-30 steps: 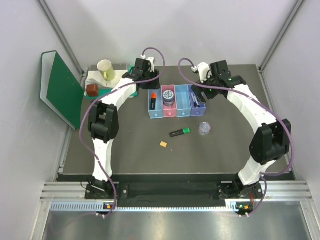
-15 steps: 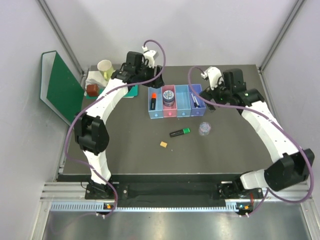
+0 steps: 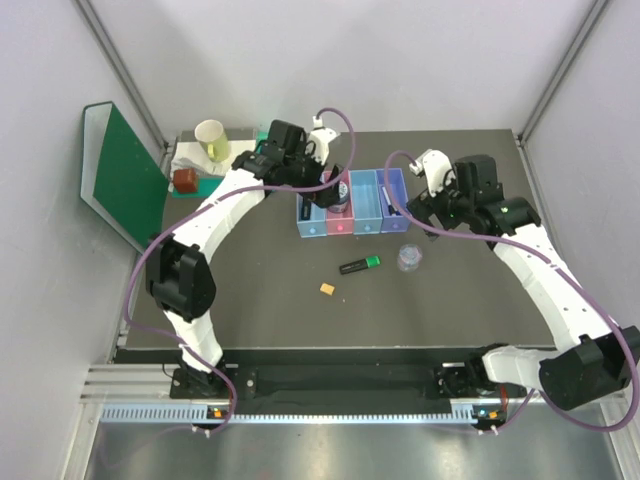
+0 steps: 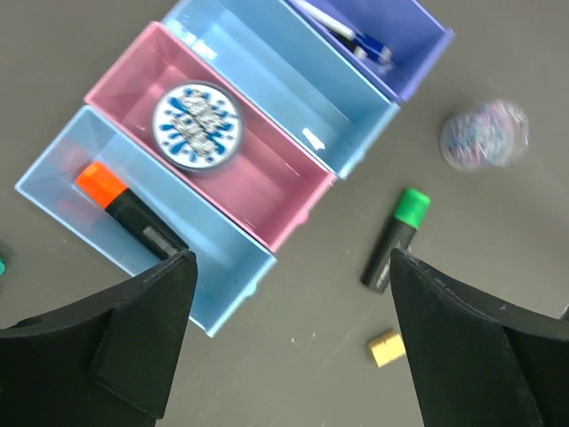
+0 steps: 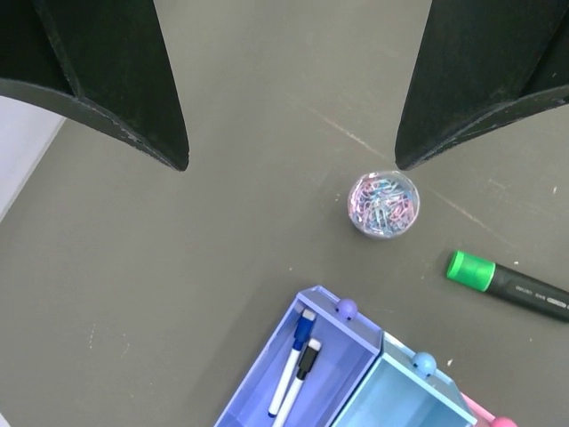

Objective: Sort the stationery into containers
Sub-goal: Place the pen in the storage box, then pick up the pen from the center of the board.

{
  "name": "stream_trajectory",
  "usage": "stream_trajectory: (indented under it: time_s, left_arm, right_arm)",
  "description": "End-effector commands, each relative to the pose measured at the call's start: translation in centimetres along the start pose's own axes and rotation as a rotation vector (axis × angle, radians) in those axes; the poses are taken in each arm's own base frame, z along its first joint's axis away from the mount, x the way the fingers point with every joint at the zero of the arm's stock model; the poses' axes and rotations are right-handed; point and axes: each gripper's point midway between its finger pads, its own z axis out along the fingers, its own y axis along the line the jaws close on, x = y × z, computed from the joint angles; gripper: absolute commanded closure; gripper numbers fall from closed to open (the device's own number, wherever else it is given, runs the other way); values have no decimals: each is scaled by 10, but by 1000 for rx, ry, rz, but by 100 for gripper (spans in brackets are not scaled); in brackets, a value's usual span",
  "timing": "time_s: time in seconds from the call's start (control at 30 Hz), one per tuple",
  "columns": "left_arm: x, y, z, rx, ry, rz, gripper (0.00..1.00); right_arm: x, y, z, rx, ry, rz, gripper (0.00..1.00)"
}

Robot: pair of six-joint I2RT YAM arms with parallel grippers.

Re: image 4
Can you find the small tan eraser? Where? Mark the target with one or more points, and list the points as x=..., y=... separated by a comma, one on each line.
x=386, y=348

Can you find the light blue drawer box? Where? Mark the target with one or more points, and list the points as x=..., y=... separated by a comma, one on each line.
x=230, y=262

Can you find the blue round lidded jar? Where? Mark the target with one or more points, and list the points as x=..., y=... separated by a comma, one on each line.
x=198, y=126

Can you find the orange black highlighter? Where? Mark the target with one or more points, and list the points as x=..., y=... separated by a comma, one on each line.
x=129, y=211

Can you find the green black highlighter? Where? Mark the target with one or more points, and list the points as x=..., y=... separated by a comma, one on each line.
x=398, y=233

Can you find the white blue marker pen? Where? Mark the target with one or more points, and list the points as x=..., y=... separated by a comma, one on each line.
x=369, y=47

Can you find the clear plastic pin jar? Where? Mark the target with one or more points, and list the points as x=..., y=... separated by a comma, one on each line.
x=495, y=133

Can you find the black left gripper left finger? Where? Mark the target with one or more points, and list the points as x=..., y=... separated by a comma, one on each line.
x=106, y=360

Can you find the white black marker pen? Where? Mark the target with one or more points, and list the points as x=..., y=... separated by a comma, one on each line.
x=328, y=21

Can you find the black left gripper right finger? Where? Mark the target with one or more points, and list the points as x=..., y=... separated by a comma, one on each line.
x=475, y=359

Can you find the purple drawer box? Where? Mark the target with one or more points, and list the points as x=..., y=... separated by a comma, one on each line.
x=415, y=37

